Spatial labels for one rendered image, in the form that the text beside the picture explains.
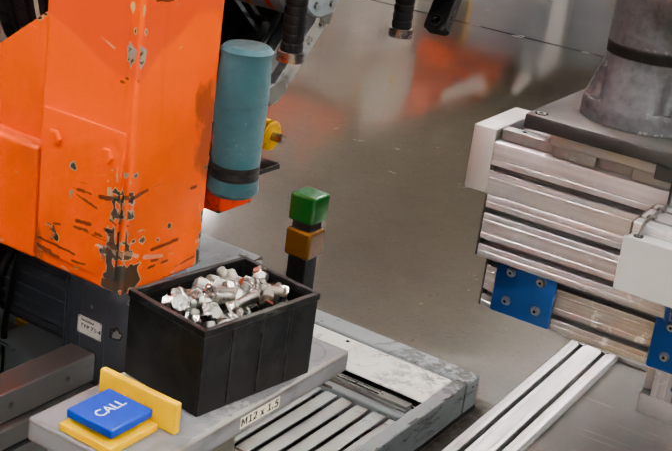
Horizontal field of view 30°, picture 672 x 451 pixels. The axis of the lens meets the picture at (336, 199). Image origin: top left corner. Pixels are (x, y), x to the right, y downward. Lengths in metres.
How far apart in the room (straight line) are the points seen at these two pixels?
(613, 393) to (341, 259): 1.09
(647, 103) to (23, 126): 0.81
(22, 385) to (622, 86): 0.86
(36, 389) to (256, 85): 0.65
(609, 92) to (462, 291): 1.58
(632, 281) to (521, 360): 1.33
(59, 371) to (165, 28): 0.49
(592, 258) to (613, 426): 0.59
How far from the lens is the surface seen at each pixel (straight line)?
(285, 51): 1.96
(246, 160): 2.10
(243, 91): 2.06
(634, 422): 2.23
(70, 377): 1.76
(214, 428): 1.51
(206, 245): 2.59
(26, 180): 1.71
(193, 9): 1.59
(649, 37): 1.59
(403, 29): 2.24
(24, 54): 1.71
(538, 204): 1.67
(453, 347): 2.83
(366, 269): 3.16
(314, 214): 1.66
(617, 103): 1.60
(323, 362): 1.69
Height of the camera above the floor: 1.22
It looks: 20 degrees down
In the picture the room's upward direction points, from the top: 8 degrees clockwise
